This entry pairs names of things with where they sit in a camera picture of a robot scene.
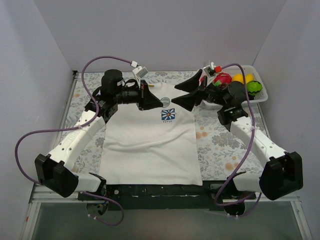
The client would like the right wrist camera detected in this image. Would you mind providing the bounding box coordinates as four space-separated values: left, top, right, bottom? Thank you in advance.
202 61 222 78

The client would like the yellow toy mango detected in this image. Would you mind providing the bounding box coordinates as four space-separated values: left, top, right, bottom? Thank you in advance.
245 74 254 84

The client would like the white t-shirt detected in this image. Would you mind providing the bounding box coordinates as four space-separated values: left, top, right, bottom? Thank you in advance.
98 82 203 186

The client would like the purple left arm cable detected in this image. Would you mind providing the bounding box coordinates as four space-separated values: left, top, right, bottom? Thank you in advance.
14 55 125 226

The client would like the yellow toy lemon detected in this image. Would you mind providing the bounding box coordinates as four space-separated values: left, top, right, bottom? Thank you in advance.
232 73 244 84

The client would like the green toy watermelon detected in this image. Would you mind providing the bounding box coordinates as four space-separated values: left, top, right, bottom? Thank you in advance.
246 80 263 96

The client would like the round brooch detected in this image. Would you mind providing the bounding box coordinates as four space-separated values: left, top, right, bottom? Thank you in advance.
160 97 171 108

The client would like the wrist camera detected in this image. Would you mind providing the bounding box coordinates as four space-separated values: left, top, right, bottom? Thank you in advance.
202 61 222 78
130 60 149 81

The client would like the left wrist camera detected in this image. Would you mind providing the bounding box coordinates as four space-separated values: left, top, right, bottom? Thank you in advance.
130 60 149 81

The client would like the red dragon fruit toy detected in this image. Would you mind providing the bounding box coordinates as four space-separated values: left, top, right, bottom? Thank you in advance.
213 72 232 86

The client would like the floral table mat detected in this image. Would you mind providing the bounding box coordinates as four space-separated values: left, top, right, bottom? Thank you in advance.
64 71 269 180

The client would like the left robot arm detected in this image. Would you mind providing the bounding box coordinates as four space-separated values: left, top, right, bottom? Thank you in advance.
35 66 163 200

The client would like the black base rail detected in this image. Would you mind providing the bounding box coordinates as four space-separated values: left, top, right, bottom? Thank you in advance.
77 179 258 211

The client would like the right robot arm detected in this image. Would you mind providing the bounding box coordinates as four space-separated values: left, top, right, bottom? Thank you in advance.
171 70 304 201

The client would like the white plastic basket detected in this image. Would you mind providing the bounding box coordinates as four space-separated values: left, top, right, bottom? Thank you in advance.
197 64 269 110

